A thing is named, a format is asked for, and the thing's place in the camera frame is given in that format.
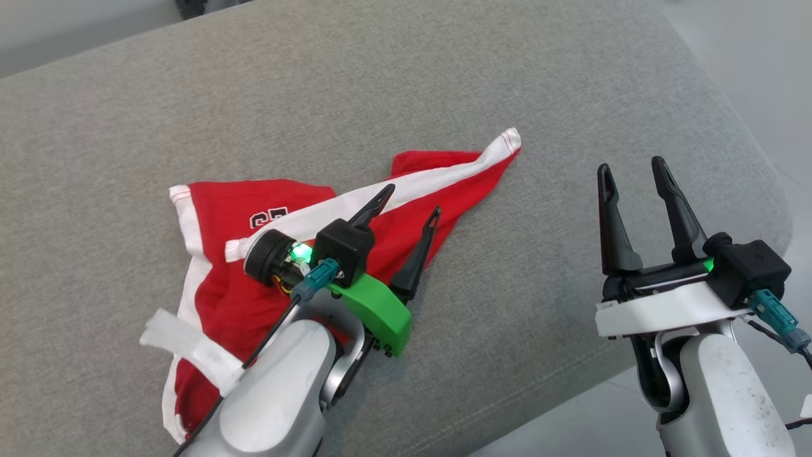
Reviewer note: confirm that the dark floor object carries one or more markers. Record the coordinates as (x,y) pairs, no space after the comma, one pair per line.
(190,7)

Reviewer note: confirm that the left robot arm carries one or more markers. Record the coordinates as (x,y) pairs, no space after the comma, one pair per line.
(279,393)

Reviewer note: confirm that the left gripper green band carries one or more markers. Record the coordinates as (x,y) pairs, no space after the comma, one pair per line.
(377,314)

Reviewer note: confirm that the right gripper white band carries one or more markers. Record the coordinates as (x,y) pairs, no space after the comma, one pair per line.
(660,311)

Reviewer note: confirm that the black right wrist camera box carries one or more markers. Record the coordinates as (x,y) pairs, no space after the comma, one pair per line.
(748,266)

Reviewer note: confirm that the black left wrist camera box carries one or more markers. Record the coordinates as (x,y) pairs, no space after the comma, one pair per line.
(342,247)

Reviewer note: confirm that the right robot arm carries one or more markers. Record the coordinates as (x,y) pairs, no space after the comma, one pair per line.
(723,393)

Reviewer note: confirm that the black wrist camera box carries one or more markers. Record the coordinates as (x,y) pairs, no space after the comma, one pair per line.
(748,266)
(342,247)

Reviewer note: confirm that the red shorts white trim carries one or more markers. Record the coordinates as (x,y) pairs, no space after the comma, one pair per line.
(216,209)

